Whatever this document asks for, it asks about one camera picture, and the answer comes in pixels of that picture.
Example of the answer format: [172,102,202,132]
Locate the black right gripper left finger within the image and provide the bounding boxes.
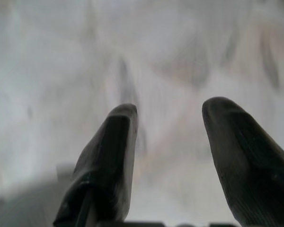
[52,103,139,227]

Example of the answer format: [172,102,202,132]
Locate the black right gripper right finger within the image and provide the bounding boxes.
[202,96,284,227]

